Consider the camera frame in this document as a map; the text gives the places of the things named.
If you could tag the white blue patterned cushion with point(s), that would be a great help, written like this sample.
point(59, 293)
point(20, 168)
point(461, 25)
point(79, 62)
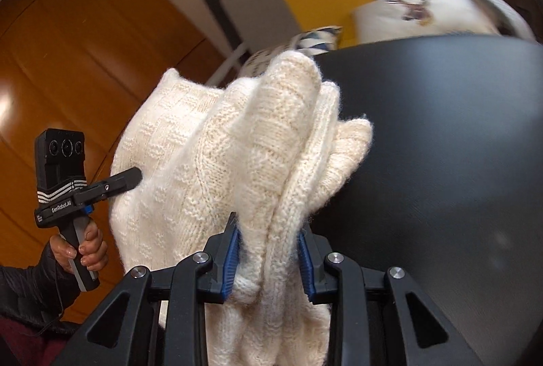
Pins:
point(311, 43)

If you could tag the cream knitted sweater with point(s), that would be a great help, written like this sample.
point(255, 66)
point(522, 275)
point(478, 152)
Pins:
point(270, 149)

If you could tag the person's left hand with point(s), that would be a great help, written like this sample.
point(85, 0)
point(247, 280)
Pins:
point(93, 250)

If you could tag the white deer print cushion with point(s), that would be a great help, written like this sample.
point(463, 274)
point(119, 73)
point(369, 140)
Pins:
point(383, 20)

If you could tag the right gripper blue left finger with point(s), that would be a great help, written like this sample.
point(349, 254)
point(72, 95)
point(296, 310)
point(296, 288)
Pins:
point(225, 259)

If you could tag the black jacket left forearm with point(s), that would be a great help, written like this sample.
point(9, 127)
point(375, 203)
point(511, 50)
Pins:
point(37, 296)

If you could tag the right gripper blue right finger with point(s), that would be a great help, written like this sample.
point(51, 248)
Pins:
point(312, 250)

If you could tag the black leather table surface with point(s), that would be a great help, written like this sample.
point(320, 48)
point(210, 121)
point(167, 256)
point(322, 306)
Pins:
point(451, 189)

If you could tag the orange wooden wardrobe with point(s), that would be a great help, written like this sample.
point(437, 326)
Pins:
point(80, 65)

